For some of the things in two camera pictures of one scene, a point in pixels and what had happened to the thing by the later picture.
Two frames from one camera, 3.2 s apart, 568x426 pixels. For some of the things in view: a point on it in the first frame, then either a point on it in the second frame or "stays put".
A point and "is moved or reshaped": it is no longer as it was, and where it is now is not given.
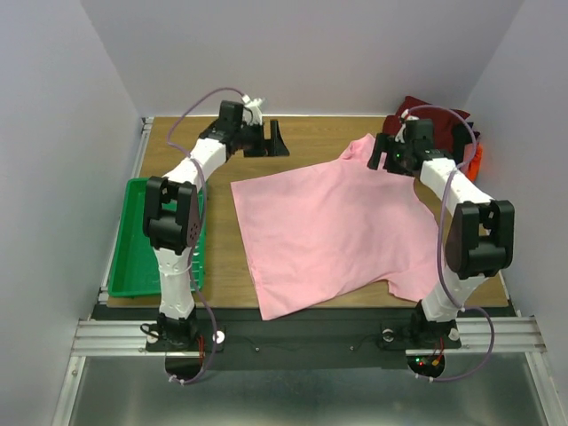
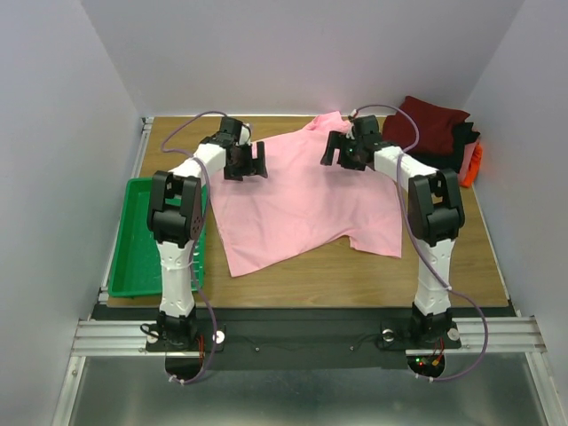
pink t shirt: x=338 y=227 is moved or reshaped
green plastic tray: x=134 y=271 stays put
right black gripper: x=389 y=152 → x=339 y=151
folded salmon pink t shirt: x=469 y=153 stays put
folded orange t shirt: x=475 y=163 stays put
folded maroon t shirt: x=445 y=120 stays put
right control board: x=427 y=366 stays put
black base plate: x=357 y=335 stays put
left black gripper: x=272 y=147 → x=255 y=167
